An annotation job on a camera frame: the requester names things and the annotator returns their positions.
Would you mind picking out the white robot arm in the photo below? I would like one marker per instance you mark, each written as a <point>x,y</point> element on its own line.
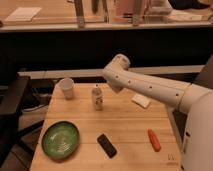
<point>191,99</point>

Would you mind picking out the metal frame post left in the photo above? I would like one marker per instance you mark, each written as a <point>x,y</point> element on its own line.
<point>79,13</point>

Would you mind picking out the metal frame post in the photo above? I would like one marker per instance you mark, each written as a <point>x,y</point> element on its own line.
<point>79,13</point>
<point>136,18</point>

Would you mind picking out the white sponge block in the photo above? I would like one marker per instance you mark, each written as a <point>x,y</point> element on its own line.
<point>141,100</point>

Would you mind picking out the small white bottle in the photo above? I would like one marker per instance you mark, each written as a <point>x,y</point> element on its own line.
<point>97,98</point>

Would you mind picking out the white paper sheet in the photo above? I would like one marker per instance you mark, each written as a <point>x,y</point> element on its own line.
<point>22,14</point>

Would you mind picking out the orange carrot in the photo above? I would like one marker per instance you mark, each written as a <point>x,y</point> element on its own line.
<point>154,140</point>

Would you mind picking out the black rectangular phone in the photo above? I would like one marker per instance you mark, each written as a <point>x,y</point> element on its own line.
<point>107,146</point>

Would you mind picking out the black chair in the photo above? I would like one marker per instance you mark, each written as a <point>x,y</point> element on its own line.
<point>10,111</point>

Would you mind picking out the metal frame post right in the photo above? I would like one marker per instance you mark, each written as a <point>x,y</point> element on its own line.
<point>136,18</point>

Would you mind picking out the white paper cup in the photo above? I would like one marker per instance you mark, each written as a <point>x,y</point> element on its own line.
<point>67,87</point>

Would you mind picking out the green round plate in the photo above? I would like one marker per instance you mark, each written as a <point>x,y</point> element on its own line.
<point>60,140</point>

